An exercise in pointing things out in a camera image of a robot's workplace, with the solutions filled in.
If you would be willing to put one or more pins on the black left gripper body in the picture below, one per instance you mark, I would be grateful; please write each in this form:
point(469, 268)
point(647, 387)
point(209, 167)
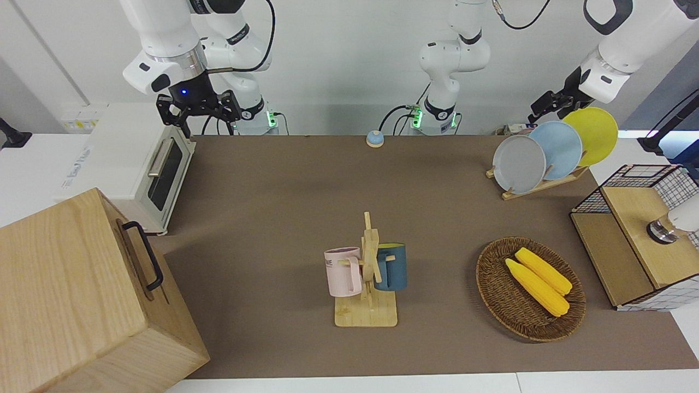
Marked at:
point(570, 82)

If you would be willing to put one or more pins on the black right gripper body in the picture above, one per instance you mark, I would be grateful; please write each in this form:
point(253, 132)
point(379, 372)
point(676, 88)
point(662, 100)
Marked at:
point(191, 90)

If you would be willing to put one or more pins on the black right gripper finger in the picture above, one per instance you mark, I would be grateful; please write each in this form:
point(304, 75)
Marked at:
point(169, 112)
point(229, 106)

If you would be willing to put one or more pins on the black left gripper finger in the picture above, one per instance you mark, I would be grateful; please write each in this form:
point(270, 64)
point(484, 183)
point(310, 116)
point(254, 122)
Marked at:
point(540, 102)
point(565, 106)

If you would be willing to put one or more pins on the gray plate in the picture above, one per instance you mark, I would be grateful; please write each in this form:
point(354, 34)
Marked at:
point(519, 164)

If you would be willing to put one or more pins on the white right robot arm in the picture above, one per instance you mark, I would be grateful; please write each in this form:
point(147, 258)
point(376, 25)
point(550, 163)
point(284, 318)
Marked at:
point(164, 33)

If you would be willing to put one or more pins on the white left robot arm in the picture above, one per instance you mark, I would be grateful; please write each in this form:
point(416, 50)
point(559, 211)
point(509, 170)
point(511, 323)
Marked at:
point(453, 54)

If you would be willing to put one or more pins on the light blue plate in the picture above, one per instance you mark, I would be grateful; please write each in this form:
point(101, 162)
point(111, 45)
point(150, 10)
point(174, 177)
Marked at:
point(565, 147)

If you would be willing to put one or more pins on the yellow plate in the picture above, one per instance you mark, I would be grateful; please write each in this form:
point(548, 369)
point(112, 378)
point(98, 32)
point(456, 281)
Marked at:
point(598, 136)

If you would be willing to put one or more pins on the wooden plate rack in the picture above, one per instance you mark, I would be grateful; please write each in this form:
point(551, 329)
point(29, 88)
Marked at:
point(538, 188)

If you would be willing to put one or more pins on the white toaster oven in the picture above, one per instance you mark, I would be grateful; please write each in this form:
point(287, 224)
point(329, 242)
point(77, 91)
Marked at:
point(125, 158)

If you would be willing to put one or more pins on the brown table mat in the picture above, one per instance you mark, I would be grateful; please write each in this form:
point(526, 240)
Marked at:
point(273, 218)

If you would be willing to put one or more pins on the dark blue crate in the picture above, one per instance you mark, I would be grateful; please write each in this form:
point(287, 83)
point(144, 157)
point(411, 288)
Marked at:
point(688, 159)

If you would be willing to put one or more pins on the blue desk bell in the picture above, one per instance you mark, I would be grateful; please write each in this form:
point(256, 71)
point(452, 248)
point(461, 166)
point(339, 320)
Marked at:
point(374, 138)

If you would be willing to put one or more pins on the white bottle with silver base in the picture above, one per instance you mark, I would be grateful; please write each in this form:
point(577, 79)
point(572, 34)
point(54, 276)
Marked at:
point(674, 224)

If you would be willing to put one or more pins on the yellow corn cob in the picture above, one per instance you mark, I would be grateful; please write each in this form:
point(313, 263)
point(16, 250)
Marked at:
point(538, 289)
point(546, 270)

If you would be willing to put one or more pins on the pink mug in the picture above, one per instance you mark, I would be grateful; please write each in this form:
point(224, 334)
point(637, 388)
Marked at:
point(341, 273)

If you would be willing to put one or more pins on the brown wicker basket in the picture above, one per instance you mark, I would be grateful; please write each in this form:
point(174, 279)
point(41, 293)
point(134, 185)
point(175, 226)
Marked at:
point(508, 305)

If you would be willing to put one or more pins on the dark blue mug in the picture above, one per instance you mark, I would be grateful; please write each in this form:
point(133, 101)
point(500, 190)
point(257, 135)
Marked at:
point(394, 270)

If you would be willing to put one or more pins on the wooden mug tree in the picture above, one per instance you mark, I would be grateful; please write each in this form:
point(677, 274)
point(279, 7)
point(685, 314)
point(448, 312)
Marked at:
point(366, 314)

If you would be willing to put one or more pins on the white wall socket panel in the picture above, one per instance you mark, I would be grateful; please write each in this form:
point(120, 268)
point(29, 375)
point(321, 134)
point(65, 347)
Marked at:
point(82, 117)

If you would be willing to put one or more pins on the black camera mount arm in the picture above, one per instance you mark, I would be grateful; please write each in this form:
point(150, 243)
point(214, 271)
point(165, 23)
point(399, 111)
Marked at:
point(663, 134)

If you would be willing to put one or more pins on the black camera stand base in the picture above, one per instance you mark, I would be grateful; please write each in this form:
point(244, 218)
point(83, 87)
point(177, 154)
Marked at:
point(8, 136)

